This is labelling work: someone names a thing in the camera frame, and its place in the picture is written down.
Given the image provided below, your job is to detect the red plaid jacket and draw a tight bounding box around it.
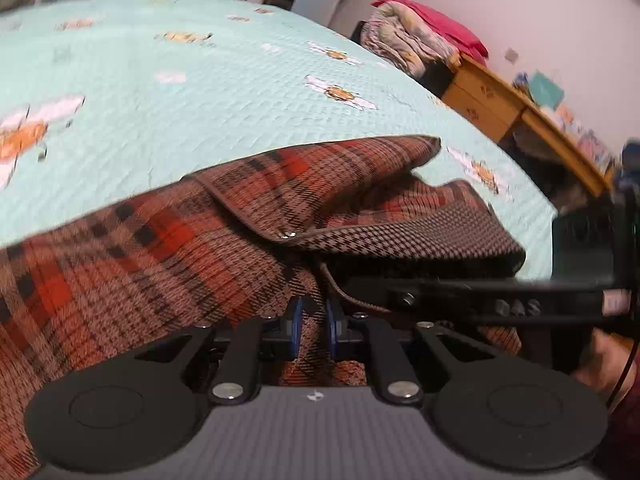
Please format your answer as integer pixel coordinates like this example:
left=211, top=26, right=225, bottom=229
left=1, top=134, right=526, bottom=479

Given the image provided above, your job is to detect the folded floral quilt pile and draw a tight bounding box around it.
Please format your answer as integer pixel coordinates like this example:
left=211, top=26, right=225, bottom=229
left=360, top=0, right=489, bottom=79

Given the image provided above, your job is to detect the light green quilted bedspread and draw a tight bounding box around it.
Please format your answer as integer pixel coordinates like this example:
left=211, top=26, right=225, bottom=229
left=1, top=0, right=555, bottom=280

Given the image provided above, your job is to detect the wooden desk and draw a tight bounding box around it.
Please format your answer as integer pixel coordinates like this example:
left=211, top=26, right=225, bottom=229
left=442, top=55, right=613, bottom=197

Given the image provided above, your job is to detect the person right hand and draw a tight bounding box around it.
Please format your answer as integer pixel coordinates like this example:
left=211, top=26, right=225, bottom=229
left=572, top=330, right=637, bottom=412

